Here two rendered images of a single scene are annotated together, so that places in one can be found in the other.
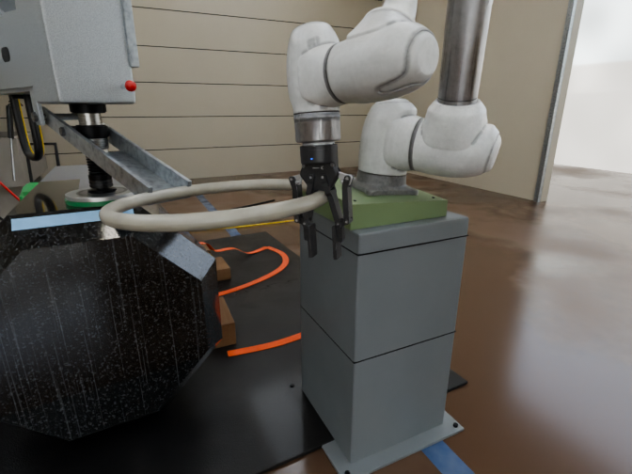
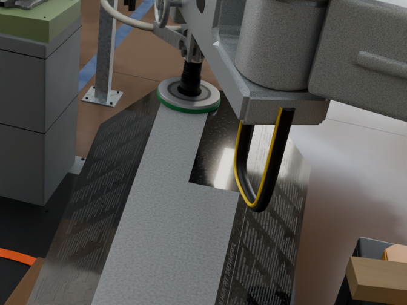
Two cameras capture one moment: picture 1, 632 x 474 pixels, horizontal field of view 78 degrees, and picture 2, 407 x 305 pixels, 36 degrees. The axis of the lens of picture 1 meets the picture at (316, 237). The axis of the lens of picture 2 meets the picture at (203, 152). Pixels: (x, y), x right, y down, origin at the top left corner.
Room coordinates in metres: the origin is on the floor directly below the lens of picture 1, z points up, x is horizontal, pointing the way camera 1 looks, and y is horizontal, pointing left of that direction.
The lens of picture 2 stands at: (2.84, 1.76, 1.80)
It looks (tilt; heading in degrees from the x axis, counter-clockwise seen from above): 32 degrees down; 211
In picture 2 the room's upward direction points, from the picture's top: 10 degrees clockwise
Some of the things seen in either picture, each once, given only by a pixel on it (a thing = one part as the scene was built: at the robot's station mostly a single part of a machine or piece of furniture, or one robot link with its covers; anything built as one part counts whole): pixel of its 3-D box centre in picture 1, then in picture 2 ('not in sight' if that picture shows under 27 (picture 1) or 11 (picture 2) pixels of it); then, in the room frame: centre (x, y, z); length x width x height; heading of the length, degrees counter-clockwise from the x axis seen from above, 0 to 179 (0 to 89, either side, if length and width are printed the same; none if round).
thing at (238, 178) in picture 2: (26, 122); (258, 145); (1.69, 1.21, 1.06); 0.23 x 0.03 x 0.32; 50
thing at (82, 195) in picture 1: (102, 193); (189, 92); (1.27, 0.70, 0.85); 0.21 x 0.21 x 0.01
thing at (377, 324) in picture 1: (372, 317); (20, 102); (1.24, -0.21, 0.40); 0.50 x 0.50 x 0.80; 26
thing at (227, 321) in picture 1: (217, 321); (34, 299); (1.76, 0.51, 0.07); 0.30 x 0.12 x 0.12; 23
